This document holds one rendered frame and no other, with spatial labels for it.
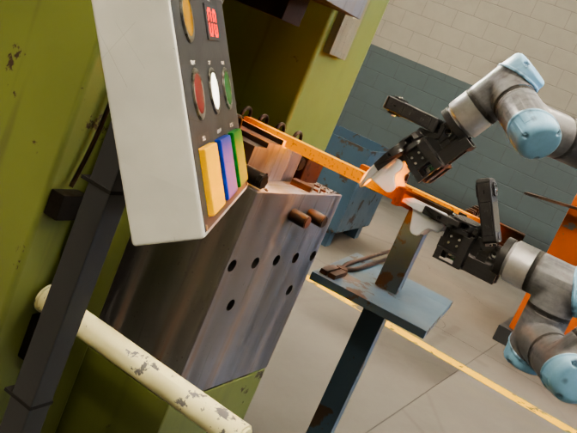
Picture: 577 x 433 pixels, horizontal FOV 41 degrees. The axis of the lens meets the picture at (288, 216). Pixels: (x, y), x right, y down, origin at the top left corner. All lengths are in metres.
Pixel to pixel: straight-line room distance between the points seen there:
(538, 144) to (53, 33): 0.79
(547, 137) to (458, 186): 7.93
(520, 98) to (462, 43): 8.08
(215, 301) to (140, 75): 0.72
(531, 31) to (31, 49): 8.18
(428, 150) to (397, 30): 8.30
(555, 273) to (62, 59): 0.86
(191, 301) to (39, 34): 0.54
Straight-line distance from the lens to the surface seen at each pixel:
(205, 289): 1.45
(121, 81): 0.82
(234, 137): 1.04
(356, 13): 1.57
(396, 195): 1.42
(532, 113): 1.29
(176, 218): 0.82
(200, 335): 1.47
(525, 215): 9.03
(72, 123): 1.26
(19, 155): 1.33
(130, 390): 1.58
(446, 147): 1.40
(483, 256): 1.38
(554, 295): 1.34
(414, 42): 9.57
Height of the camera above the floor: 1.18
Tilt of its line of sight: 12 degrees down
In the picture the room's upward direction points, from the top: 23 degrees clockwise
